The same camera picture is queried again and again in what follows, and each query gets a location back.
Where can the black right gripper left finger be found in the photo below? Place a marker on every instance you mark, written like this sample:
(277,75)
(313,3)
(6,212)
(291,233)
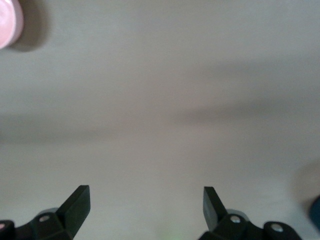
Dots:
(75,210)

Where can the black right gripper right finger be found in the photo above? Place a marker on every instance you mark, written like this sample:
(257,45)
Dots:
(212,211)

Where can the blue plastic cup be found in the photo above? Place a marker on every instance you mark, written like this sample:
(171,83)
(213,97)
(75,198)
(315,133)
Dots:
(316,212)

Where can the pink bowl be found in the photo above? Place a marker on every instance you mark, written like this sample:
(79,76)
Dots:
(8,22)

